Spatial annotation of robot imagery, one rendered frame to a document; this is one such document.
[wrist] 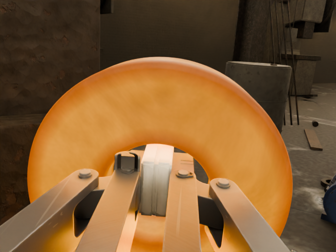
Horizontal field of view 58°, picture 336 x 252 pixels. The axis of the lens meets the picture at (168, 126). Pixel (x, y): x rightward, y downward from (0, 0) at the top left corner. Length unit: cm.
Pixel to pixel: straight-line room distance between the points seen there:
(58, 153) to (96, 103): 4
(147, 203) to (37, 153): 7
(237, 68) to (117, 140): 257
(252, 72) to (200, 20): 560
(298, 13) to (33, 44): 754
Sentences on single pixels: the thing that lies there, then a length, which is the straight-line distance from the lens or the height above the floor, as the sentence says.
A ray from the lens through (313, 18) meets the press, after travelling 806.
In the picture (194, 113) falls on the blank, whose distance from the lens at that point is 16.
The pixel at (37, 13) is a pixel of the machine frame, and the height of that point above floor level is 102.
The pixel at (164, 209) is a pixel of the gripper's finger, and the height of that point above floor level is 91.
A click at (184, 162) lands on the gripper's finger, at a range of 17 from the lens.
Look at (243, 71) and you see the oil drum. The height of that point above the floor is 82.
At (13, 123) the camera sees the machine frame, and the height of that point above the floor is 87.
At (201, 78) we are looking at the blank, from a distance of 15.
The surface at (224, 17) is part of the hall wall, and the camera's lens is 867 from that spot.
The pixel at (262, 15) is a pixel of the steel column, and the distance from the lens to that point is 435.
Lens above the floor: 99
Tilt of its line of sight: 15 degrees down
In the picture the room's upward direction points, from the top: 4 degrees clockwise
